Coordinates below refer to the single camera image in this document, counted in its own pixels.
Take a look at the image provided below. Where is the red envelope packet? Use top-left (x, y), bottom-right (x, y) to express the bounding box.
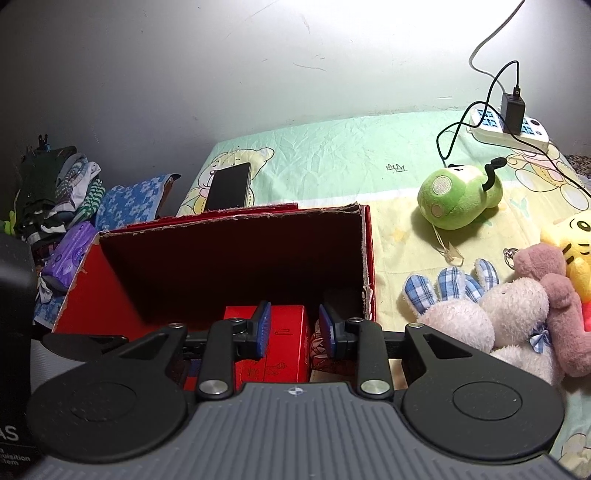
top-left (235, 305), bottom-right (311, 391)

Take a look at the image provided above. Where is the red patterned small object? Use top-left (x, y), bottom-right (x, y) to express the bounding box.
top-left (310, 321), bottom-right (337, 373)

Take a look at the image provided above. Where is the red cardboard box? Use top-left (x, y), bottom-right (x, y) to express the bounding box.
top-left (53, 204), bottom-right (376, 340)

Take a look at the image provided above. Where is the pink rabbit plush toy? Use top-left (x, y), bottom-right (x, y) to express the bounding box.
top-left (402, 259), bottom-right (564, 386)

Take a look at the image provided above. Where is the black smartphone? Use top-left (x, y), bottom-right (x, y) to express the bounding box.
top-left (204, 163), bottom-right (252, 211)

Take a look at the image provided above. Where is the blue checkered towel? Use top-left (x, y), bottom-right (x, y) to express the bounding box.
top-left (33, 173), bottom-right (179, 329)

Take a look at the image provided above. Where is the purple tissue pack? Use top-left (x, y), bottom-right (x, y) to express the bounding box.
top-left (41, 221), bottom-right (97, 292)

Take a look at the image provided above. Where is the green caterpillar plush toy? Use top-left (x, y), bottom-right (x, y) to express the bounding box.
top-left (417, 157), bottom-right (507, 230)

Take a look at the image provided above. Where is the mauve pink plush toy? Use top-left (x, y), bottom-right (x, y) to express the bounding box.
top-left (513, 243), bottom-right (590, 377)

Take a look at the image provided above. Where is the pile of folded clothes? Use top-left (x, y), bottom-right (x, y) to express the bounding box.
top-left (5, 135), bottom-right (105, 266)

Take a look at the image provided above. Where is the yellow tiger plush toy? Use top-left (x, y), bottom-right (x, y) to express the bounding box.
top-left (540, 210), bottom-right (591, 331)

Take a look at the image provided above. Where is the white power strip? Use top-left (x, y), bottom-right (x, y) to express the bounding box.
top-left (469, 105), bottom-right (552, 153)

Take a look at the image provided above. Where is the black charger adapter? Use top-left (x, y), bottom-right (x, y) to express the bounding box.
top-left (499, 85), bottom-right (526, 135)

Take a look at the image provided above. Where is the black charger cable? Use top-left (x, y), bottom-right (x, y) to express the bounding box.
top-left (434, 59), bottom-right (591, 199)

